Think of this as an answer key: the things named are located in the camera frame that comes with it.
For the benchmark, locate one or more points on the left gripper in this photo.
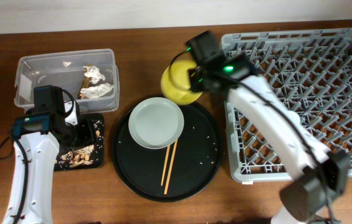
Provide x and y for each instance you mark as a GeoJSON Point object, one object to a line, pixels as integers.
{"type": "Point", "coordinates": [88, 134]}

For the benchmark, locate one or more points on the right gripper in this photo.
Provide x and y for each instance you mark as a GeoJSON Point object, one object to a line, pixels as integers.
{"type": "Point", "coordinates": [191, 79]}

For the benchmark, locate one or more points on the food scraps pile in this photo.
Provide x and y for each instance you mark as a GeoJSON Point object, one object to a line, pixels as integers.
{"type": "Point", "coordinates": [89, 157]}

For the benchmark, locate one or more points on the yellow bowl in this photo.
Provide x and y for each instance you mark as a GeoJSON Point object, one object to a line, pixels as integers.
{"type": "Point", "coordinates": [175, 84]}

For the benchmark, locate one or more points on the white napkin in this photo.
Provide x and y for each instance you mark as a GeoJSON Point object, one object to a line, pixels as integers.
{"type": "Point", "coordinates": [93, 74]}
{"type": "Point", "coordinates": [95, 91]}

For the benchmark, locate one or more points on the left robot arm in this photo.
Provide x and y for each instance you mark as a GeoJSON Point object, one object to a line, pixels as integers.
{"type": "Point", "coordinates": [37, 139]}

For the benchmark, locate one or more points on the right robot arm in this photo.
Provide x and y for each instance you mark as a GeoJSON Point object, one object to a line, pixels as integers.
{"type": "Point", "coordinates": [319, 175]}

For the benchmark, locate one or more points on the clear plastic waste bin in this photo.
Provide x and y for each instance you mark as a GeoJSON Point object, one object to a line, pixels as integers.
{"type": "Point", "coordinates": [66, 70]}

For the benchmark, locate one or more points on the grey dishwasher rack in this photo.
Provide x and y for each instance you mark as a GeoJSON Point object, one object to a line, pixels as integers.
{"type": "Point", "coordinates": [311, 73]}

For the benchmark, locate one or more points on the black rectangular tray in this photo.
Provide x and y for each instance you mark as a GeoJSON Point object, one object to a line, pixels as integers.
{"type": "Point", "coordinates": [87, 151]}

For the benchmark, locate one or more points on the gold foil wrapper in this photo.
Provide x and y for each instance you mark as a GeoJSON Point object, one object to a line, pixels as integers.
{"type": "Point", "coordinates": [86, 82]}

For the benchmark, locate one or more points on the grey round plate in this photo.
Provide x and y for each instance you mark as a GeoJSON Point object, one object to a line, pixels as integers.
{"type": "Point", "coordinates": [156, 123]}

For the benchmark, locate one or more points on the round black serving tray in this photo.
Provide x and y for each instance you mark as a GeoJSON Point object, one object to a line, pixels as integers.
{"type": "Point", "coordinates": [197, 158]}

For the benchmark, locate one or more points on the left wooden chopstick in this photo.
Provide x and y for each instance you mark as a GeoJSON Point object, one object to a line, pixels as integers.
{"type": "Point", "coordinates": [165, 164]}

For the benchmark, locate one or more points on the wooden chopstick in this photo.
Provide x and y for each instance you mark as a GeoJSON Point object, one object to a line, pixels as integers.
{"type": "Point", "coordinates": [165, 164]}
{"type": "Point", "coordinates": [170, 168]}

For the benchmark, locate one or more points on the right wooden chopstick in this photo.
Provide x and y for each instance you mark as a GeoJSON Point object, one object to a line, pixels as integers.
{"type": "Point", "coordinates": [170, 168]}

